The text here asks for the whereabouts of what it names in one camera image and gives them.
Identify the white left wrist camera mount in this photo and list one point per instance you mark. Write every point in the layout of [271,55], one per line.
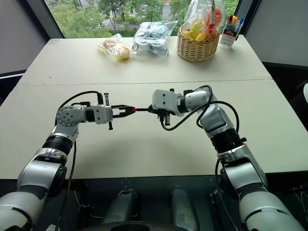
[99,115]

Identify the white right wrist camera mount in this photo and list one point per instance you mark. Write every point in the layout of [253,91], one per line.
[163,98]

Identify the plastic bag of blue items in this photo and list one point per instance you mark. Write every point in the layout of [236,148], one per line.
[151,36]

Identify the white marker box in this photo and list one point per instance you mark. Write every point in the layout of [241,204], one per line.
[228,36]

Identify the orange marker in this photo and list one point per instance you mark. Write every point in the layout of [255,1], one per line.
[235,20]

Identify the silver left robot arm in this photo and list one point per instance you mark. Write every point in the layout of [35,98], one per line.
[31,173]

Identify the plastic bag of bread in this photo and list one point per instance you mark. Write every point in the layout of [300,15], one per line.
[118,49]

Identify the blue marker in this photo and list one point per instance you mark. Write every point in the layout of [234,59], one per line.
[241,22]

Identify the yellow marker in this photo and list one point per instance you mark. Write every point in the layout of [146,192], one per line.
[232,19]

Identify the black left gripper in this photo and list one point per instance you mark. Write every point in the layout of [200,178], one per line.
[107,98]

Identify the woven wicker basket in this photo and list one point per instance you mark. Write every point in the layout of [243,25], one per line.
[197,49]

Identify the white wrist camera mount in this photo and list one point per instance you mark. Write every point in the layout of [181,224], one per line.
[99,115]
[163,98]

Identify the plastic bag of fruit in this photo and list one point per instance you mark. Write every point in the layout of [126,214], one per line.
[204,16]

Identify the dark window frame post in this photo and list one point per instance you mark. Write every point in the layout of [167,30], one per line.
[245,14]
[45,16]

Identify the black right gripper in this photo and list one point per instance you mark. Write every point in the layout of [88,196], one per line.
[164,116]

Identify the white object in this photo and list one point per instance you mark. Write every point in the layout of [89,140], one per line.
[305,92]

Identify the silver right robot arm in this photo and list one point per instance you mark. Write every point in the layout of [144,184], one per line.
[250,173]

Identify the dark rounded shape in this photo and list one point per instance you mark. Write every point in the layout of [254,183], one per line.
[122,207]
[183,207]

